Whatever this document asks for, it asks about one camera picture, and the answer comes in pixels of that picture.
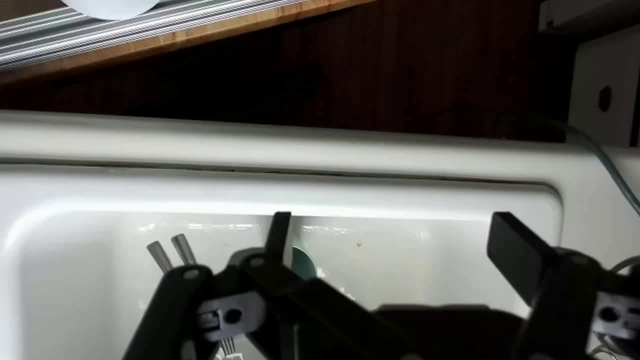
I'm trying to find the white drawer cabinet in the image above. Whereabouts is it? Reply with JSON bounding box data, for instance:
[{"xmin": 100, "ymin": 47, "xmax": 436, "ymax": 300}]
[{"xmin": 537, "ymin": 0, "xmax": 640, "ymax": 148}]

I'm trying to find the thin grey cable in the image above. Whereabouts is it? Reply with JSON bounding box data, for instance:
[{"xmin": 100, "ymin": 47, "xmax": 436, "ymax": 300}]
[{"xmin": 563, "ymin": 122, "xmax": 640, "ymax": 217}]

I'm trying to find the metal sink drain strainer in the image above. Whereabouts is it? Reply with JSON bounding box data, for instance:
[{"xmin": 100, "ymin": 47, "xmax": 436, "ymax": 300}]
[{"xmin": 289, "ymin": 245, "xmax": 322, "ymax": 282}]

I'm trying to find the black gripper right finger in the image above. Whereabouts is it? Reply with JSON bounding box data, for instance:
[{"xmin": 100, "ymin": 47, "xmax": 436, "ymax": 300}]
[{"xmin": 485, "ymin": 209, "xmax": 640, "ymax": 360}]

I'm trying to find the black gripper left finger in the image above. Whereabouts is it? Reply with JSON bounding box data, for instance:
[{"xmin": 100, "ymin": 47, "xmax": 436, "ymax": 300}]
[{"xmin": 121, "ymin": 209, "xmax": 415, "ymax": 360}]

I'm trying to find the white kitchen sink basin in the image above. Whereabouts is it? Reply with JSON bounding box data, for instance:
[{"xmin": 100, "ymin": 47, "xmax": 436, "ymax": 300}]
[{"xmin": 0, "ymin": 107, "xmax": 640, "ymax": 360}]

